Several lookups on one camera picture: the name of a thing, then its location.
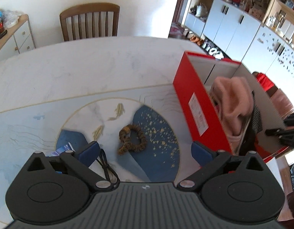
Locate pink knit hat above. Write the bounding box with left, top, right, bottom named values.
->
left=208, top=76, right=255, bottom=148

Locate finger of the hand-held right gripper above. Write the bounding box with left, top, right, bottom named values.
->
left=284, top=111, right=294, bottom=127
left=265, top=127, right=294, bottom=148

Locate black cable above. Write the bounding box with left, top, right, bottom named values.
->
left=97, top=148, right=121, bottom=185

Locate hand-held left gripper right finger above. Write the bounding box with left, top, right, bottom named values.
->
left=176, top=141, right=265, bottom=191

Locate leopard print scrunchie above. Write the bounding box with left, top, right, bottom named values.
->
left=117, top=124, right=147, bottom=155

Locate white fridge with magnets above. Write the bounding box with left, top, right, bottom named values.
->
left=241, top=25, right=294, bottom=86

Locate white hallway cabinet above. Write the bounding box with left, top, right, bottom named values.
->
left=183, top=0, right=294, bottom=81

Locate clear plastic bag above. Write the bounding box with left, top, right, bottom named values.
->
left=4, top=10, right=20, bottom=29

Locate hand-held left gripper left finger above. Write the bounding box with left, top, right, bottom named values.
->
left=24, top=141, right=119, bottom=191

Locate black striped cloth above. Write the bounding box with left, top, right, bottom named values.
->
left=238, top=92, right=264, bottom=155

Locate wooden dining chair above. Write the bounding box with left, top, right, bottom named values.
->
left=59, top=3, right=121, bottom=42

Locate blue packet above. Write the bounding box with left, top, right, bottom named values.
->
left=45, top=142, right=76, bottom=174

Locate row of shoes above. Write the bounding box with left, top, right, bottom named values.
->
left=184, top=29, right=225, bottom=60

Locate red shoe box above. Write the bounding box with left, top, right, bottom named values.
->
left=173, top=51, right=294, bottom=164

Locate wood and white sideboard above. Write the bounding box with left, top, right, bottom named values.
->
left=0, top=14, right=36, bottom=64

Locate red garment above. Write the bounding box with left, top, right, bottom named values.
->
left=256, top=73, right=275, bottom=92

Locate red patterned door rug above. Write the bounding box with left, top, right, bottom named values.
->
left=169, top=23, right=185, bottom=37

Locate white tote bag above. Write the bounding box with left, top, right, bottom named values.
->
left=196, top=3, right=208, bottom=17

